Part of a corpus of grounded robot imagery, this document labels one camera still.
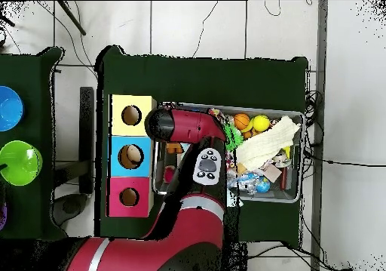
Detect wooden box with three holes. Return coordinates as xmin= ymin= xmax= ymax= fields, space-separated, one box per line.
xmin=107 ymin=94 xmax=158 ymax=219

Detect shallow clear mesh bin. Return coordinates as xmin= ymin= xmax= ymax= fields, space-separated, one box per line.
xmin=152 ymin=103 xmax=305 ymax=205

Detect small orange toy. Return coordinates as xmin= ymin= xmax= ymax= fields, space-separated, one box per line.
xmin=167 ymin=142 xmax=185 ymax=156

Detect green spiky ball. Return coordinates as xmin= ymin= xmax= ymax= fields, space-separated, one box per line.
xmin=222 ymin=125 xmax=245 ymax=152

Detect orange toy basketball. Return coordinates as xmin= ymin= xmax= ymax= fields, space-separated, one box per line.
xmin=234 ymin=112 xmax=251 ymax=131

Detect yellow smiley ball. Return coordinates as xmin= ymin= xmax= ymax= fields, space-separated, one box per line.
xmin=252 ymin=114 xmax=272 ymax=133

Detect pale yellow cloth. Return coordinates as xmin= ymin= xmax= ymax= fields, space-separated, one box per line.
xmin=234 ymin=115 xmax=302 ymax=172

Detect side table with green cloth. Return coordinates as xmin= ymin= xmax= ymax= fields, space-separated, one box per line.
xmin=0 ymin=46 xmax=66 ymax=242

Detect green bowl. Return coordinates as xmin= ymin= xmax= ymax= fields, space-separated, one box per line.
xmin=0 ymin=140 xmax=43 ymax=186

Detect blue bowl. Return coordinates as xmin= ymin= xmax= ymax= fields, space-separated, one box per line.
xmin=0 ymin=85 xmax=25 ymax=133

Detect purple bowl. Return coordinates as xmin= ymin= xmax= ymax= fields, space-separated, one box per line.
xmin=0 ymin=201 xmax=7 ymax=231

